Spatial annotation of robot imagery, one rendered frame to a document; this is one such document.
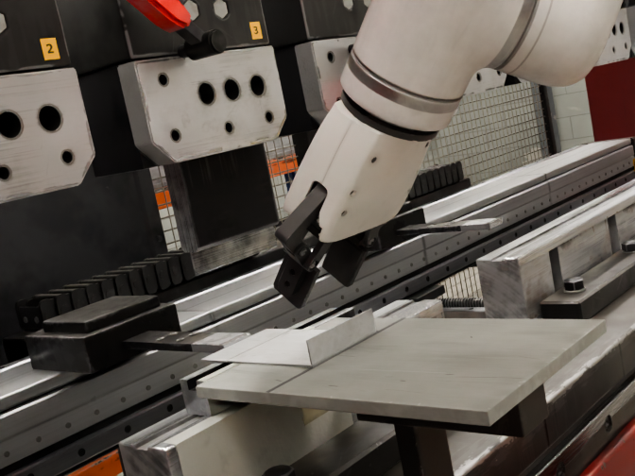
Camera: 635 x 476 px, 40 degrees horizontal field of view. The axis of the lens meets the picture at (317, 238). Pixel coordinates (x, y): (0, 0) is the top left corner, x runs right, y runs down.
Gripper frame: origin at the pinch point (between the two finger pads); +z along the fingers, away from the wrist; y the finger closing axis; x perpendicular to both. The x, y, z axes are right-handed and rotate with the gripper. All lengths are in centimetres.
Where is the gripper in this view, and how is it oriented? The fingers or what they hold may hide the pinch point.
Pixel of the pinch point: (319, 270)
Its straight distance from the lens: 71.1
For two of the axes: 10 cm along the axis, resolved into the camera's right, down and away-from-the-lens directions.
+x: 7.0, 5.8, -4.1
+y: -6.3, 2.3, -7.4
